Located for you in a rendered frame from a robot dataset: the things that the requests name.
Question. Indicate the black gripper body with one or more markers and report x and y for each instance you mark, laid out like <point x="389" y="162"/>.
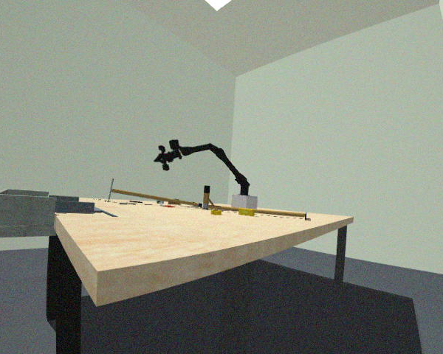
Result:
<point x="165" y="157"/>

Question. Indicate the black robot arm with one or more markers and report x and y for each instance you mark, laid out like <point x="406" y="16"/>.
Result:
<point x="242" y="180"/>

